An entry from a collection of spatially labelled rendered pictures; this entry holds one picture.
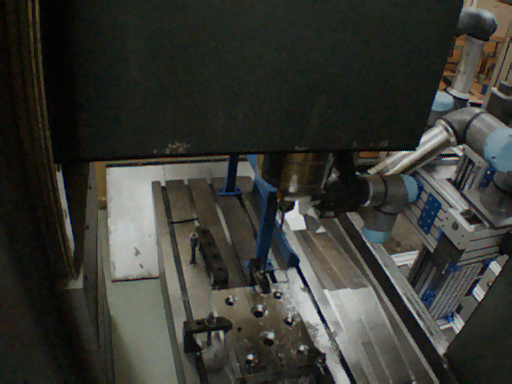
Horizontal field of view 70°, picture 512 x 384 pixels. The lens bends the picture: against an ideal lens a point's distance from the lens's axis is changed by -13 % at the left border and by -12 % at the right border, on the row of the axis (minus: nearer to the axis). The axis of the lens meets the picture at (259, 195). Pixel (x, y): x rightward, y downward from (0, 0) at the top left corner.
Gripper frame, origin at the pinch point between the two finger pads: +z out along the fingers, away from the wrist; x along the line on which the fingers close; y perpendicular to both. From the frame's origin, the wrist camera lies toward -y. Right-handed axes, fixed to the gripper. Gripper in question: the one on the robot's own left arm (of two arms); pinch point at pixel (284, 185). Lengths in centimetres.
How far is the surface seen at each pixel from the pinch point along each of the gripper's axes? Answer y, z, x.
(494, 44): -2, -347, 260
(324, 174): -7.4, -4.3, -7.2
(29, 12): -39, 45, -22
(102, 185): 68, 43, 101
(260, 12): -38.0, 15.9, -12.5
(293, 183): -5.6, 2.0, -7.4
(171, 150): -16.0, 26.5, -12.5
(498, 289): 24, -66, -22
